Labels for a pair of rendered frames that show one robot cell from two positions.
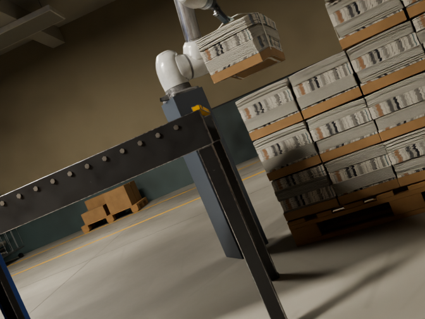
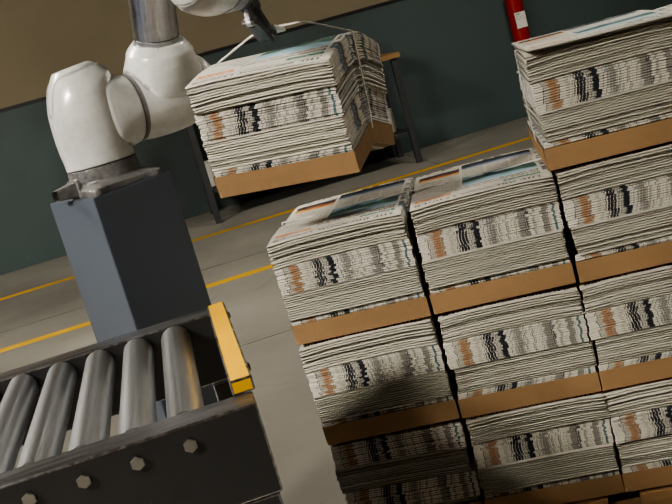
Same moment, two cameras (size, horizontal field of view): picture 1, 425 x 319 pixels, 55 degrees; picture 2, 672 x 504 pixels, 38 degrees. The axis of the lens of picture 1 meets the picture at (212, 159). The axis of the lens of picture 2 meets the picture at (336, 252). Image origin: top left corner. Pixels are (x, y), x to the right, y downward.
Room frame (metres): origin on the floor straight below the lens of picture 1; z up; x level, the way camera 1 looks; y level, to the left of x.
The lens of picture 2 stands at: (0.19, 0.11, 1.20)
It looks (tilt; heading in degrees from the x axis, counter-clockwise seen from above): 12 degrees down; 346
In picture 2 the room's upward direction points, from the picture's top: 16 degrees counter-clockwise
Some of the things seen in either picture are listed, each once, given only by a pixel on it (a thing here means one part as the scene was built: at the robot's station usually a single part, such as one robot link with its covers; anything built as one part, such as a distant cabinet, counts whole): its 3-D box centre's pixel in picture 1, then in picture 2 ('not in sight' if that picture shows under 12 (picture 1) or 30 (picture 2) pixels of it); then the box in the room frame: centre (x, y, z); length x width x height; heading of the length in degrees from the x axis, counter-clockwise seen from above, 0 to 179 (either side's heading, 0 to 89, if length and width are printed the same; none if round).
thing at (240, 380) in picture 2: (202, 110); (228, 341); (1.58, -0.04, 0.81); 0.43 x 0.03 x 0.02; 174
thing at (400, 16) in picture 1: (371, 33); (605, 128); (1.99, -0.95, 0.86); 0.38 x 0.29 x 0.04; 157
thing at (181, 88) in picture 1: (176, 93); (97, 178); (2.41, 0.04, 1.03); 0.22 x 0.18 x 0.06; 117
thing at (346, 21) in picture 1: (365, 17); (597, 87); (1.99, -0.95, 0.95); 0.38 x 0.29 x 0.23; 157
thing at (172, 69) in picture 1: (171, 69); (89, 113); (2.43, 0.01, 1.17); 0.18 x 0.16 x 0.22; 110
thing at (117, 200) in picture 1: (112, 205); not in sight; (8.22, 2.23, 0.28); 1.20 x 0.80 x 0.56; 84
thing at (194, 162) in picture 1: (214, 173); (176, 392); (2.42, 0.02, 0.50); 0.20 x 0.20 x 1.00; 27
